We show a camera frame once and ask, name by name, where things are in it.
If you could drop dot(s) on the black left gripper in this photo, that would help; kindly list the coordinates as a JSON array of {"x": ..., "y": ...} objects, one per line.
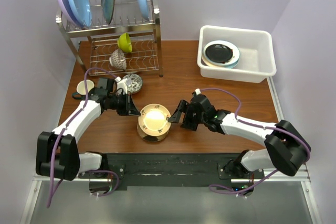
[{"x": 131, "y": 109}]

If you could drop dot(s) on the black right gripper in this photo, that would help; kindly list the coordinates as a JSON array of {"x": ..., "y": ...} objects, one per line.
[{"x": 182, "y": 107}]

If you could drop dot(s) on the cream yellow small plate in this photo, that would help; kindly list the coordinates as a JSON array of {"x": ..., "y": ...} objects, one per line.
[{"x": 153, "y": 120}]

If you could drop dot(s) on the cream and teal plate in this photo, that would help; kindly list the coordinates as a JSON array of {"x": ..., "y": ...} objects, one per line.
[{"x": 208, "y": 63}]

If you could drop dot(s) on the black small plate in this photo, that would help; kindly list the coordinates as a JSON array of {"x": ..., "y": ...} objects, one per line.
[{"x": 218, "y": 53}]

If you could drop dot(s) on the white floral bottom plate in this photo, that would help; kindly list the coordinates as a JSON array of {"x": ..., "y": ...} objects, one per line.
[{"x": 236, "y": 52}]

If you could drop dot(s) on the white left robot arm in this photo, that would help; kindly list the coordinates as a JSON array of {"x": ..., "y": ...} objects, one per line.
[{"x": 57, "y": 150}]

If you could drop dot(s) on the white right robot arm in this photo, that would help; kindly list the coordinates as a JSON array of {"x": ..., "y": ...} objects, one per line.
[{"x": 284, "y": 148}]

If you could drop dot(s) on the white plastic bin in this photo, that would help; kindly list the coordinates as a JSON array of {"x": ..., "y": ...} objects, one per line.
[{"x": 256, "y": 55}]

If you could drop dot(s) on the black floral patterned bowl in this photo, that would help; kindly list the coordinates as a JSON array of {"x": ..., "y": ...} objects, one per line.
[{"x": 134, "y": 82}]

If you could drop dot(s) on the red patterned white bowl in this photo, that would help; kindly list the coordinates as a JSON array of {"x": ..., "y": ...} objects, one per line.
[{"x": 118, "y": 60}]

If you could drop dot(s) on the dark green mug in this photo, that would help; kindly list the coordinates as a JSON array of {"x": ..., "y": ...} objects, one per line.
[{"x": 80, "y": 89}]

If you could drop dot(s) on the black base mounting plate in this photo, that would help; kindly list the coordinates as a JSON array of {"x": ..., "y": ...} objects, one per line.
[{"x": 163, "y": 170}]

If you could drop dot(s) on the lime green bowl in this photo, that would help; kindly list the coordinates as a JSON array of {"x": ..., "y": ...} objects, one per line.
[{"x": 124, "y": 43}]

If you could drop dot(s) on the steel dish rack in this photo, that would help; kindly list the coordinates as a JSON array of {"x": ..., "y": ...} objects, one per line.
[{"x": 93, "y": 46}]

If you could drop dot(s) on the light blue plate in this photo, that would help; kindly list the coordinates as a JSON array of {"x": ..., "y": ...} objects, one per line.
[{"x": 81, "y": 10}]

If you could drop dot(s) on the purple plate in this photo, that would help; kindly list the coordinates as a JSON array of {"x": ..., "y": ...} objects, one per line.
[{"x": 61, "y": 1}]

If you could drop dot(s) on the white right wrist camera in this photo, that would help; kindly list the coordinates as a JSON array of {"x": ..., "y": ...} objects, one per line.
[{"x": 196, "y": 92}]

